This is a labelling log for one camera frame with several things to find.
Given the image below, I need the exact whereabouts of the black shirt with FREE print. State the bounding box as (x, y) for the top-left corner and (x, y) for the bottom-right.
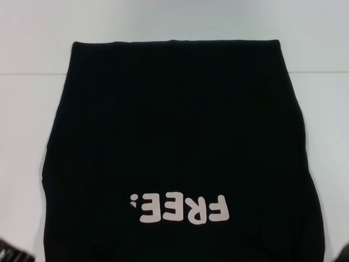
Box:
(40, 39), (332, 262)

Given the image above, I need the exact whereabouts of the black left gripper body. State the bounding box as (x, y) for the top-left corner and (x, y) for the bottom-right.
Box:
(0, 236), (37, 262)

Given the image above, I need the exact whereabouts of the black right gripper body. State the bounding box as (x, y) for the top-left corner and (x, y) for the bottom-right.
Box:
(333, 241), (349, 262)

